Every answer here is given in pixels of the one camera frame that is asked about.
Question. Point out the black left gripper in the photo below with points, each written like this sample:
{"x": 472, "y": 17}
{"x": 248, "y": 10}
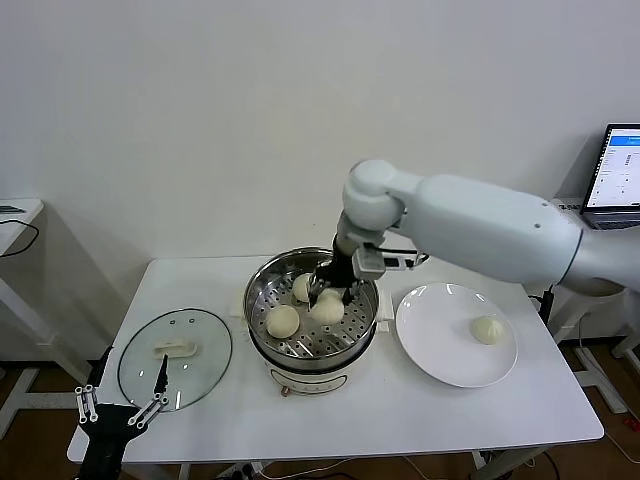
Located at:
{"x": 105, "y": 437}

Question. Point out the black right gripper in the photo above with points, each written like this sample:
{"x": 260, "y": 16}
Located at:
{"x": 337, "y": 267}

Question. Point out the white steamed baozi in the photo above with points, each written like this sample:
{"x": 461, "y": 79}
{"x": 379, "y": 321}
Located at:
{"x": 301, "y": 289}
{"x": 487, "y": 330}
{"x": 283, "y": 321}
{"x": 327, "y": 309}

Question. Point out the round glass lid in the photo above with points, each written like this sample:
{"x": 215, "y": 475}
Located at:
{"x": 205, "y": 370}

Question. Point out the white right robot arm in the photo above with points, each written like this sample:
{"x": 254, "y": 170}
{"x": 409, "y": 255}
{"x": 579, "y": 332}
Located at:
{"x": 475, "y": 225}

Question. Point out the stainless steel steamer basket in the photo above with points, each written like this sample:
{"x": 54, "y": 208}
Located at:
{"x": 350, "y": 330}

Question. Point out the white round plate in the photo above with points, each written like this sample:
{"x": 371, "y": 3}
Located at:
{"x": 435, "y": 330}

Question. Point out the white power strip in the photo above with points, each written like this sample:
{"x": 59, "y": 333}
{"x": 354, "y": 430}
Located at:
{"x": 245, "y": 470}

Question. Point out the white side table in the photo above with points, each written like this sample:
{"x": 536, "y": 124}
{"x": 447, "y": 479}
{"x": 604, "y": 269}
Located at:
{"x": 12, "y": 237}
{"x": 600, "y": 376}

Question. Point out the flat dark device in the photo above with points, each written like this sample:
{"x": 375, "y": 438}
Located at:
{"x": 10, "y": 208}

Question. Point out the grey open laptop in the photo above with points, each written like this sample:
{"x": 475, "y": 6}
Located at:
{"x": 617, "y": 170}

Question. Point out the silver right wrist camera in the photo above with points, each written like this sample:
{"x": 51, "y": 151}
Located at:
{"x": 369, "y": 264}

